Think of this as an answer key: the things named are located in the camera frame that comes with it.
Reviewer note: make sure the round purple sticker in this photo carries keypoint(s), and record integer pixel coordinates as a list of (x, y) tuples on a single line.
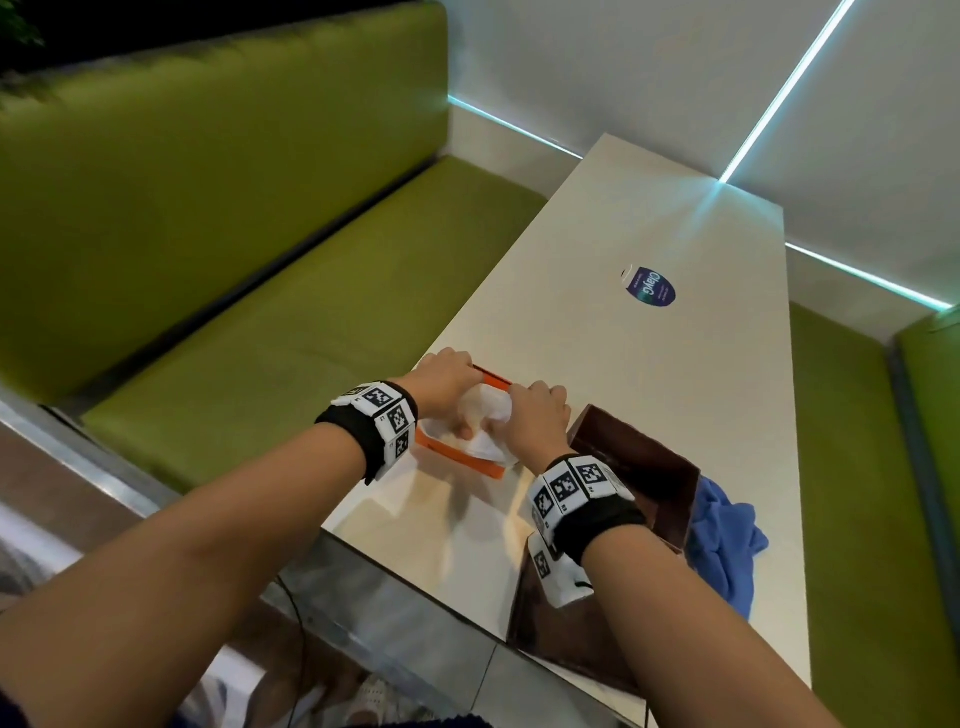
[(651, 288)]

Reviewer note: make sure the person's dark blue clothing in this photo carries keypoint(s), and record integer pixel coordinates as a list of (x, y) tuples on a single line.
[(450, 722)]

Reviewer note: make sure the black marker wristband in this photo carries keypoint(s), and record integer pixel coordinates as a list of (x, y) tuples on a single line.
[(360, 427), (600, 525)]

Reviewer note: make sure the blue cleaning cloth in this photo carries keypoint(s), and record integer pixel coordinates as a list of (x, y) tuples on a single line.
[(724, 540)]

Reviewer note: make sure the green leafy plants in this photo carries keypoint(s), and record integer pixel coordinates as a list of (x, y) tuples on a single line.
[(15, 26)]

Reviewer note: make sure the upright white light strip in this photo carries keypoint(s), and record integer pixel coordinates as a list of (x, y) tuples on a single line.
[(787, 90)]

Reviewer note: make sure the green upholstered bench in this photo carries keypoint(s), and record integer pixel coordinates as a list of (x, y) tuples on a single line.
[(225, 247), (877, 525)]

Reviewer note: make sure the brown tissue box bottom lid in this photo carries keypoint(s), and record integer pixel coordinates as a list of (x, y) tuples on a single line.
[(555, 637)]

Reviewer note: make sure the person's left hand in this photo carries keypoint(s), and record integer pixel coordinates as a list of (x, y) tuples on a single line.
[(442, 382)]

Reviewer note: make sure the brown woven tissue box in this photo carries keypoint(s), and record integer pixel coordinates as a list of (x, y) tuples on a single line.
[(637, 457)]

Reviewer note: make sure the level white light strip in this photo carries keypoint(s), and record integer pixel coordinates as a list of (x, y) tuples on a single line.
[(514, 127), (866, 276)]

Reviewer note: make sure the person's right forearm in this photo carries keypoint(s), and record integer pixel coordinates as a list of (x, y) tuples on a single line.
[(690, 645)]

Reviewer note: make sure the person's left forearm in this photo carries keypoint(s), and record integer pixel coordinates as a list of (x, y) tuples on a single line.
[(165, 585)]

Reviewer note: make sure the person's right hand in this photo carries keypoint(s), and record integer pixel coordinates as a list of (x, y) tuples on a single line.
[(536, 427)]

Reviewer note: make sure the orange plastic tissue pack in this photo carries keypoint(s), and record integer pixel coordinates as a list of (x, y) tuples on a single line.
[(491, 446)]

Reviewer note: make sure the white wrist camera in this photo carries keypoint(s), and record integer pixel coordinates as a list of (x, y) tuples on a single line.
[(559, 581)]

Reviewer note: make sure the person's white shoe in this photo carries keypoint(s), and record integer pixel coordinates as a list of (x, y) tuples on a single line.
[(371, 705)]

